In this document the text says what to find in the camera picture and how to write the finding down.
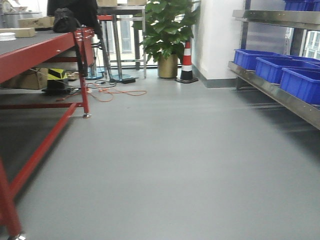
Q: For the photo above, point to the black bag on conveyor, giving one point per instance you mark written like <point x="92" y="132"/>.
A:
<point x="65" y="21"/>

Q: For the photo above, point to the blue shelf bin far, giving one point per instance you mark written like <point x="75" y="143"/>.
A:
<point x="247" y="59"/>

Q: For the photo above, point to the white round container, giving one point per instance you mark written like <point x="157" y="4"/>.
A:
<point x="7" y="36"/>

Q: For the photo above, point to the cardboard box under conveyor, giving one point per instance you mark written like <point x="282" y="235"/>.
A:
<point x="32" y="79"/>

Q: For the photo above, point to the blue shelf bin near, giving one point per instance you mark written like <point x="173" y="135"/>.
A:
<point x="302" y="83"/>

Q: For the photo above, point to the red metal conveyor frame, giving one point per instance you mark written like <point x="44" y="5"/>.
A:
<point x="58" y="53"/>

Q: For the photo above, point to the blue shelf bin middle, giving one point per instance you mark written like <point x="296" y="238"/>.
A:
<point x="270" y="69"/>

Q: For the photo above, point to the black power adapter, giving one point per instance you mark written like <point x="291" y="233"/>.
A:
<point x="128" y="80"/>

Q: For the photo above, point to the flat cardboard box on conveyor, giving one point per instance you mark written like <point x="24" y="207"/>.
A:
<point x="26" y="32"/>

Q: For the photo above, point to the gold plant pot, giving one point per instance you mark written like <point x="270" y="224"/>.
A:
<point x="168" y="67"/>

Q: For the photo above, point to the stainless steel shelf rack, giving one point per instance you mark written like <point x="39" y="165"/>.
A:
<point x="280" y="31"/>

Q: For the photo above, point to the orange white traffic cone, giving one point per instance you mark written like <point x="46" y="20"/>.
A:
<point x="186" y="75"/>

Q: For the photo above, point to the green potted plant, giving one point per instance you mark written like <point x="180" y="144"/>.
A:
<point x="168" y="26"/>

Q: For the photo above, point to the blue shelf bin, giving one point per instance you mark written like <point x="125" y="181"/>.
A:
<point x="270" y="69"/>
<point x="302" y="83"/>
<point x="247" y="59"/>

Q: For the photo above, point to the metal bar table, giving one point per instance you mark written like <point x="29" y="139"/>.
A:
<point x="123" y="23"/>

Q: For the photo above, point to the yellow black striped box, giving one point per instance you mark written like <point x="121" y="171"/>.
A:
<point x="57" y="78"/>

